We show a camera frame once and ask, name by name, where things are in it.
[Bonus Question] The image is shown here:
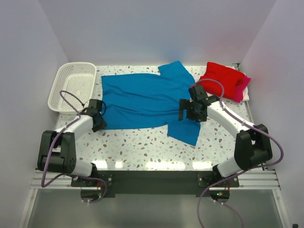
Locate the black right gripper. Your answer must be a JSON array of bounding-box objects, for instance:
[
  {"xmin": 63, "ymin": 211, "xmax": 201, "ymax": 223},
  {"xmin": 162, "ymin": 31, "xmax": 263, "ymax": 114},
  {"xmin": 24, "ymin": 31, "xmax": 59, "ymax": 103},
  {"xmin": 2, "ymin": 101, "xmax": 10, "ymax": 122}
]
[{"xmin": 179, "ymin": 99, "xmax": 207, "ymax": 123}]

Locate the blue t shirt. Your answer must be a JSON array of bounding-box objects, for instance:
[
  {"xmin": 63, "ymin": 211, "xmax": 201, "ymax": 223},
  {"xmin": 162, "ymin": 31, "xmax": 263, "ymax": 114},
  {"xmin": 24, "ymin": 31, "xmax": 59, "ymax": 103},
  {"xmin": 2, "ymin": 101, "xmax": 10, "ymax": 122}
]
[{"xmin": 101, "ymin": 61, "xmax": 200, "ymax": 146}]

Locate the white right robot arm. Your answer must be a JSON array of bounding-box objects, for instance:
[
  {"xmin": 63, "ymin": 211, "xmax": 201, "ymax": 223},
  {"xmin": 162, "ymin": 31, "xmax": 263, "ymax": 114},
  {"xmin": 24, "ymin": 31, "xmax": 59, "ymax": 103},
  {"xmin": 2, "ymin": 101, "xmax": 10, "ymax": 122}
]
[{"xmin": 179, "ymin": 85, "xmax": 273, "ymax": 187}]

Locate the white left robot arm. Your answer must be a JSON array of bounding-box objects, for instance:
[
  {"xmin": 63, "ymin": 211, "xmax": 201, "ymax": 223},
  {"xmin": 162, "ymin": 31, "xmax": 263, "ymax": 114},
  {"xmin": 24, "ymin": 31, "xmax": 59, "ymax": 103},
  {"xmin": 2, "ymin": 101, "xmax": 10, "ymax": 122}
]
[{"xmin": 37, "ymin": 99, "xmax": 106, "ymax": 186}]

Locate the white plastic basket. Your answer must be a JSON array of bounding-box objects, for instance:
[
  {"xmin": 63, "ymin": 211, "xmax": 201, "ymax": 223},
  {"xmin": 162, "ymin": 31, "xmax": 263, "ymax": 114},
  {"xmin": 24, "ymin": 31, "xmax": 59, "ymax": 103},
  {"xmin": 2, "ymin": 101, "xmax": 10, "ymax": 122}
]
[{"xmin": 47, "ymin": 62, "xmax": 97, "ymax": 114}]

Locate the red folded t shirt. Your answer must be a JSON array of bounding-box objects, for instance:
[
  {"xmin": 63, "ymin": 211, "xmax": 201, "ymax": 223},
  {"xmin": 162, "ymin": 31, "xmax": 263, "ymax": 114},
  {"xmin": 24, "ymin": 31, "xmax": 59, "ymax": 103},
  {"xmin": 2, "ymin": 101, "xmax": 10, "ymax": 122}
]
[{"xmin": 197, "ymin": 62, "xmax": 245, "ymax": 93}]

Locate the pink folded t shirt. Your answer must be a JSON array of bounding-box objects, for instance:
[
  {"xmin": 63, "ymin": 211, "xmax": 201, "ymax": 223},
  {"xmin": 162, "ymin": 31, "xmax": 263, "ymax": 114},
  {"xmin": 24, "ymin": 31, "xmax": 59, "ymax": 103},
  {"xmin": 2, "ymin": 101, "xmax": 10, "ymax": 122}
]
[{"xmin": 233, "ymin": 75, "xmax": 251, "ymax": 103}]

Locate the white folded t shirt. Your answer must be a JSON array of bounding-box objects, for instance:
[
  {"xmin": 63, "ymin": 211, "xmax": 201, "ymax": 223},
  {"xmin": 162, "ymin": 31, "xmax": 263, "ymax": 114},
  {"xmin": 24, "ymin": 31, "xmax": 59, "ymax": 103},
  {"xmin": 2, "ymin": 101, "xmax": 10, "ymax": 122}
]
[{"xmin": 204, "ymin": 86, "xmax": 249, "ymax": 103}]

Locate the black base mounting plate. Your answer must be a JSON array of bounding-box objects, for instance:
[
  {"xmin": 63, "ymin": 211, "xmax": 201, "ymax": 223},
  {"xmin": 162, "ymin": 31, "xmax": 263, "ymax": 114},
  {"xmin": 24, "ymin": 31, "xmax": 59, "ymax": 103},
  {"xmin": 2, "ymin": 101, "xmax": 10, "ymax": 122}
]
[{"xmin": 71, "ymin": 170, "xmax": 240, "ymax": 199}]

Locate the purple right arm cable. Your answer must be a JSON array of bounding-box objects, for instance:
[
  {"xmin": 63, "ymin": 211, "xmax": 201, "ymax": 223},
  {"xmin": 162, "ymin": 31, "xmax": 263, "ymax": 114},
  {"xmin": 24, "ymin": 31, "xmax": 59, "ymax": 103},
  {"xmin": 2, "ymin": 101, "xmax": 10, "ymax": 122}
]
[{"xmin": 191, "ymin": 79, "xmax": 285, "ymax": 228}]

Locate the aluminium frame rail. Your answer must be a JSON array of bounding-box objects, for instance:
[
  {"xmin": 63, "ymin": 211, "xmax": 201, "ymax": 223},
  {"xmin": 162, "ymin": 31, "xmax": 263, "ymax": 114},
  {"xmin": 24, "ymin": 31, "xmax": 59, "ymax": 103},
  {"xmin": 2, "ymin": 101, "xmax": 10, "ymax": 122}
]
[{"xmin": 238, "ymin": 170, "xmax": 281, "ymax": 190}]

